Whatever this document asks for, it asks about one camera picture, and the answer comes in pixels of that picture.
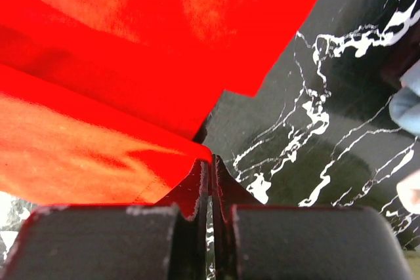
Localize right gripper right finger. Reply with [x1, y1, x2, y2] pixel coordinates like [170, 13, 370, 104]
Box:
[211, 155, 262, 279]

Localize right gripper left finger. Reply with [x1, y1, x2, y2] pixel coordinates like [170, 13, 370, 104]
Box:
[155, 160, 209, 279]

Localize white folded t-shirt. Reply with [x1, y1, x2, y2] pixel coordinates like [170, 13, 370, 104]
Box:
[396, 170, 420, 214]

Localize light blue folded t-shirt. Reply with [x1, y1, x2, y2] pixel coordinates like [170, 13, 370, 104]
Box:
[389, 61, 419, 136]

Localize red t-shirt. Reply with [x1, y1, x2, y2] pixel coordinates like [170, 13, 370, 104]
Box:
[1, 0, 317, 205]

